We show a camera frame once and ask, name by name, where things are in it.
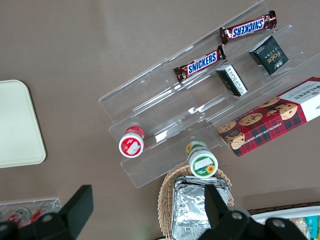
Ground clear acrylic bottle rack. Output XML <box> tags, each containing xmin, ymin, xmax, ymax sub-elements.
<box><xmin>0</xmin><ymin>197</ymin><xmax>62</xmax><ymax>227</ymax></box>

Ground clear acrylic step stand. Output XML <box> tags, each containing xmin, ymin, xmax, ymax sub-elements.
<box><xmin>98</xmin><ymin>57</ymin><xmax>222</xmax><ymax>190</ymax></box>
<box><xmin>166</xmin><ymin>0</ymin><xmax>320</xmax><ymax>151</ymax></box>

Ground small black carton box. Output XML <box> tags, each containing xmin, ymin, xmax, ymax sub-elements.
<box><xmin>248</xmin><ymin>34</ymin><xmax>290</xmax><ymax>76</ymax></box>
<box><xmin>215</xmin><ymin>64</ymin><xmax>249</xmax><ymax>98</ymax></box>

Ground green lid yogurt cup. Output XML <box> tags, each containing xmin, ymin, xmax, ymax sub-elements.
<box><xmin>185</xmin><ymin>140</ymin><xmax>219</xmax><ymax>179</ymax></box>

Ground red lid yogurt cup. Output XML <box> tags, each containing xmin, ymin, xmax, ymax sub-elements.
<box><xmin>118</xmin><ymin>125</ymin><xmax>147</xmax><ymax>158</ymax></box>

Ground brown Snickers bar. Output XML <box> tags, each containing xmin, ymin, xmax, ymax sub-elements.
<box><xmin>173</xmin><ymin>44</ymin><xmax>227</xmax><ymax>84</ymax></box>
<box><xmin>219</xmin><ymin>10</ymin><xmax>278</xmax><ymax>46</ymax></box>

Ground clear bag rice snacks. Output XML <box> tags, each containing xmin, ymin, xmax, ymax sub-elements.
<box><xmin>287</xmin><ymin>216</ymin><xmax>309</xmax><ymax>240</ymax></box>

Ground aluminium foil container stack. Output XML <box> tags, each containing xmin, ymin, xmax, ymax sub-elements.
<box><xmin>170</xmin><ymin>175</ymin><xmax>230</xmax><ymax>240</ymax></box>

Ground teal snack packet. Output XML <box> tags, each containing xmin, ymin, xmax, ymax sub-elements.
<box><xmin>304</xmin><ymin>215</ymin><xmax>320</xmax><ymax>239</ymax></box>

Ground beige plastic serving tray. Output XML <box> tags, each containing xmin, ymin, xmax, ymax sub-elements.
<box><xmin>0</xmin><ymin>79</ymin><xmax>47</xmax><ymax>169</ymax></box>

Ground red tartan cookie box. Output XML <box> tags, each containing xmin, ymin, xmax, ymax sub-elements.
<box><xmin>216</xmin><ymin>76</ymin><xmax>320</xmax><ymax>158</ymax></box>

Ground oval tan wicker basket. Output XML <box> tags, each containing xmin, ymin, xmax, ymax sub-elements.
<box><xmin>157</xmin><ymin>166</ymin><xmax>235</xmax><ymax>240</ymax></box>

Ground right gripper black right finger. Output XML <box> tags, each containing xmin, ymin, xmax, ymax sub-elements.
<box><xmin>198</xmin><ymin>185</ymin><xmax>266</xmax><ymax>240</ymax></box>

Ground white rectangular snack tray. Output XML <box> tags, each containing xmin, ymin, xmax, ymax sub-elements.
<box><xmin>249</xmin><ymin>207</ymin><xmax>320</xmax><ymax>240</ymax></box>

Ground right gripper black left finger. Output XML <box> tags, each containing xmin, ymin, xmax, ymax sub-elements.
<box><xmin>17</xmin><ymin>184</ymin><xmax>94</xmax><ymax>240</ymax></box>

